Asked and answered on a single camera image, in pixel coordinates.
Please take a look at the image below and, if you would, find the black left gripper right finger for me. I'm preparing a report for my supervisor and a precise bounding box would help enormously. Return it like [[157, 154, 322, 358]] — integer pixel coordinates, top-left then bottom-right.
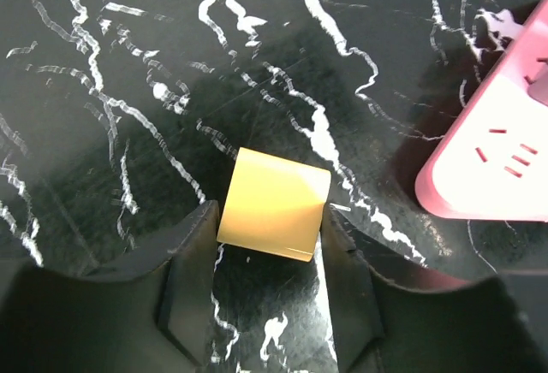
[[320, 208, 547, 372]]

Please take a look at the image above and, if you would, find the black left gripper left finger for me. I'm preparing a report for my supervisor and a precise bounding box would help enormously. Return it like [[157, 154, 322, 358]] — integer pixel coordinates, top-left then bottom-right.
[[1, 201, 219, 372]]

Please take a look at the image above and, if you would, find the orange plug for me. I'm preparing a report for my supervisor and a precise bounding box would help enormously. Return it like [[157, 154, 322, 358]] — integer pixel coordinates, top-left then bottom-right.
[[217, 147, 331, 262]]

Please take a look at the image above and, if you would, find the pink triangular socket base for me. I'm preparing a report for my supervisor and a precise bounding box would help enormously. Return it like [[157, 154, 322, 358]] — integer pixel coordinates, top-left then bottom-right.
[[414, 0, 547, 222]]

